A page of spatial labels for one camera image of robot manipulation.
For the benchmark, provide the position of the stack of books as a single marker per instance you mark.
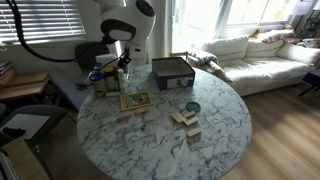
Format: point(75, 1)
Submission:
point(5, 71)

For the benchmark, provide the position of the white bottle with blue cap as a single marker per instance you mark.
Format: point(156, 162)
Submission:
point(97, 66)

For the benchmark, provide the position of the dark round chair back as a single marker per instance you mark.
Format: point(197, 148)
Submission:
point(88, 55)

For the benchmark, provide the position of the colourful patterned pillow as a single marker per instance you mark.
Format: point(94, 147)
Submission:
point(276, 35)

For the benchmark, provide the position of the wooden side table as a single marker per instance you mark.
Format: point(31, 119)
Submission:
point(23, 83)

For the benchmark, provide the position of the white lamp shade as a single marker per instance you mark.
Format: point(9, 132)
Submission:
point(300, 7)

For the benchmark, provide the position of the white paper sheet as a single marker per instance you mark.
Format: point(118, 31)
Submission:
point(26, 125)

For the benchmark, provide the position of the yellow Courageous Canine book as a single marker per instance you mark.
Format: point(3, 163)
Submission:
point(135, 100)

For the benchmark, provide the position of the small green bowl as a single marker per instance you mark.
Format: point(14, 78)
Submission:
point(193, 106)

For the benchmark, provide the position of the dark blue open box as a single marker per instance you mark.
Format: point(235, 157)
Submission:
point(173, 80)

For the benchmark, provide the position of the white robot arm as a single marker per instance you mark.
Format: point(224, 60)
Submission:
point(126, 16)

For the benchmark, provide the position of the white pill bottle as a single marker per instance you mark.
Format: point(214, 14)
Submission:
point(122, 76)

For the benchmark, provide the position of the yellow lid dark jar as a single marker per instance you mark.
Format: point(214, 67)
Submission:
point(110, 78)

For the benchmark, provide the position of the white couch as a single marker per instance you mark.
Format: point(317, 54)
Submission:
point(266, 63)

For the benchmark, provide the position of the dark stool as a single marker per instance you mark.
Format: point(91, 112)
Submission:
point(311, 81)

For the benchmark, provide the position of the clear plastic container bin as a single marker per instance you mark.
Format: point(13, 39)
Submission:
point(87, 81)

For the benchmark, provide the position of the brown cardboard box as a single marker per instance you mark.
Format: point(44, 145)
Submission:
point(23, 160)

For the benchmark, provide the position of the white window blinds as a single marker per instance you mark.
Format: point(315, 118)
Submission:
point(40, 20)

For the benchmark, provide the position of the small black device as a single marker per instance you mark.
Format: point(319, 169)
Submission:
point(13, 132)

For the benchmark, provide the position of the white throw blanket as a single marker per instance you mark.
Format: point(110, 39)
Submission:
point(206, 61)

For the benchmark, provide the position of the wooden block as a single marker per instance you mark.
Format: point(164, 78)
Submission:
point(125, 115)
point(178, 117)
point(189, 114)
point(194, 132)
point(191, 121)
point(142, 111)

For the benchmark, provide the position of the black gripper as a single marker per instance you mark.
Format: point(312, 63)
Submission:
point(124, 61)

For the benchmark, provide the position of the small wooden chair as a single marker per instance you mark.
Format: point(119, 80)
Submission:
point(178, 55)

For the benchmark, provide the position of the blue lid snack jar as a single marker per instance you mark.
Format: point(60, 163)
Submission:
point(97, 83)

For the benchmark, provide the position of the grey upholstered chair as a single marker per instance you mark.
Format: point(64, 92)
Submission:
point(50, 111)
point(66, 88)

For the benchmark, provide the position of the green house plant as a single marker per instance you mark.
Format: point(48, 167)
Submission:
point(311, 28)

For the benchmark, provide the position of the translucent plastic measuring cup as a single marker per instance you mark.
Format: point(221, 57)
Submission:
point(123, 90)

